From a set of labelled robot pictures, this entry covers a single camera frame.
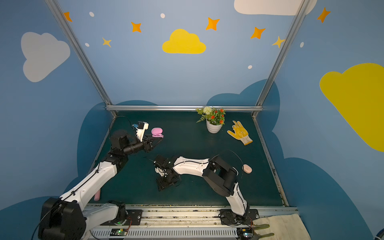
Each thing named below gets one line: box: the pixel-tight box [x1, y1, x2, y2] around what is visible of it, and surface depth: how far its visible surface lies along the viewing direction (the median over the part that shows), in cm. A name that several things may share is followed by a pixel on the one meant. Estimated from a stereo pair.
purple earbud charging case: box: [151, 127, 164, 138], surface depth 78 cm
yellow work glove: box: [227, 120, 253, 146], surface depth 110 cm
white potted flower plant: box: [196, 106, 226, 134], surface depth 104 cm
